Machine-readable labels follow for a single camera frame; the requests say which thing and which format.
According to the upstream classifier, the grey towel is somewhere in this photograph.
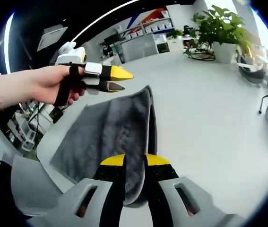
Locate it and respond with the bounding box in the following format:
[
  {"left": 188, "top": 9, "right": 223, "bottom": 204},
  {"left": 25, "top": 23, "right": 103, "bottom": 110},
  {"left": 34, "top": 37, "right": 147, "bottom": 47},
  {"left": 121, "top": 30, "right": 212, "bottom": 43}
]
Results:
[{"left": 50, "top": 85, "right": 158, "bottom": 208}]

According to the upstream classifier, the person's left hand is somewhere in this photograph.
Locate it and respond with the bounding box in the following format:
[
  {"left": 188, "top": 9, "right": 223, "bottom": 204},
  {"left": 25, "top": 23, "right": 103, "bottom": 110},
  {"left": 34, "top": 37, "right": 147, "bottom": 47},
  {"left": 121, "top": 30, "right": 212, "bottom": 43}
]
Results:
[{"left": 28, "top": 64, "right": 87, "bottom": 106}]

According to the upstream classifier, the ceiling air conditioner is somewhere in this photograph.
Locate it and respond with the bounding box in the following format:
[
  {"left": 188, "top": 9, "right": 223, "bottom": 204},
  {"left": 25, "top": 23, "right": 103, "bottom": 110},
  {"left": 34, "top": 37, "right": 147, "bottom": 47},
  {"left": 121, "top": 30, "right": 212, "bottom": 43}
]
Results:
[{"left": 37, "top": 26, "right": 69, "bottom": 52}]

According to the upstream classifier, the long ceiling light strip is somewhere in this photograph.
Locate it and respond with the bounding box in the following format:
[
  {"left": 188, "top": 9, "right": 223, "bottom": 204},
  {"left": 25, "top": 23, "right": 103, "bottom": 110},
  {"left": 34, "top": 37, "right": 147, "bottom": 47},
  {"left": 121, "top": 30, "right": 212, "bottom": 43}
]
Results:
[
  {"left": 73, "top": 0, "right": 141, "bottom": 43},
  {"left": 4, "top": 11, "right": 15, "bottom": 74}
]

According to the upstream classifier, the shelf with white bins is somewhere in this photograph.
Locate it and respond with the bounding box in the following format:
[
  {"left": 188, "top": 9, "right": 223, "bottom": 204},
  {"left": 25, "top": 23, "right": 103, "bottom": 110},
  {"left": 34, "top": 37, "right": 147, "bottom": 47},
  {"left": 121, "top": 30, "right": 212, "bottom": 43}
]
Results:
[{"left": 114, "top": 9, "right": 175, "bottom": 40}]

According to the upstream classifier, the small green plant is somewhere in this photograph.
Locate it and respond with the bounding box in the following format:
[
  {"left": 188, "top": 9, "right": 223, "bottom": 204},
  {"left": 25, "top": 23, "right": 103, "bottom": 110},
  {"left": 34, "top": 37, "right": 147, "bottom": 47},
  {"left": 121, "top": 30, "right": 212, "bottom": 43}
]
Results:
[{"left": 166, "top": 29, "right": 184, "bottom": 39}]

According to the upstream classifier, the grey office chair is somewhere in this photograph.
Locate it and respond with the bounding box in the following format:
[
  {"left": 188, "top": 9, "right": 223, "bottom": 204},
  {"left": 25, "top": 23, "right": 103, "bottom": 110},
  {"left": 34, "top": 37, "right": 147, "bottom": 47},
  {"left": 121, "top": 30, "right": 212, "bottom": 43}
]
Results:
[{"left": 0, "top": 120, "right": 61, "bottom": 216}]

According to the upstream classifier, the white plant pot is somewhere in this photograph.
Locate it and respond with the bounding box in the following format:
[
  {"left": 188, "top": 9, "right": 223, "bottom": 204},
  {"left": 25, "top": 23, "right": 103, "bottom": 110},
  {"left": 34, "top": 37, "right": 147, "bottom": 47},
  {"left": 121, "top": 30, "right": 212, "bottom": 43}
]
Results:
[{"left": 213, "top": 41, "right": 239, "bottom": 64}]

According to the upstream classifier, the large green leafy plant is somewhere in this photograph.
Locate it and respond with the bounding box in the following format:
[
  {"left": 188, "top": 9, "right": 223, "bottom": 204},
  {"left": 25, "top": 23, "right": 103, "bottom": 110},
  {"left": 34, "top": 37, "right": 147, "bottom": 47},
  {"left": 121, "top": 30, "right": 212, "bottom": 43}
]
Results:
[{"left": 192, "top": 5, "right": 251, "bottom": 56}]

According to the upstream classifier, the white and black headset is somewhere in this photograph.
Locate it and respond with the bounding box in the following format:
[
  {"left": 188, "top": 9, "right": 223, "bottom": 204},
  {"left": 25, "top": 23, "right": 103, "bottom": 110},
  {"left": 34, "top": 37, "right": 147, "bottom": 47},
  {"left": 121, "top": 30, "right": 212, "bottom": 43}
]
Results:
[{"left": 237, "top": 55, "right": 267, "bottom": 84}]

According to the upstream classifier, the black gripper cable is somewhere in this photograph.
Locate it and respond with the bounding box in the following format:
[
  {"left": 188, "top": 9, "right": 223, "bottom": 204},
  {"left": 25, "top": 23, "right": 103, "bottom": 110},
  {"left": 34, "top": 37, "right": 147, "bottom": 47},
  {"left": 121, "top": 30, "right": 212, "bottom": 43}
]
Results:
[{"left": 35, "top": 101, "right": 42, "bottom": 137}]

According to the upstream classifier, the black cable coil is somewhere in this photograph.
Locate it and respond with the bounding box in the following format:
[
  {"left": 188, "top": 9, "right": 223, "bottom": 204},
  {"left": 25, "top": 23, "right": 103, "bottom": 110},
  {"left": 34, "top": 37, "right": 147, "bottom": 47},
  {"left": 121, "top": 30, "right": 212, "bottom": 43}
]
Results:
[{"left": 183, "top": 48, "right": 216, "bottom": 62}]

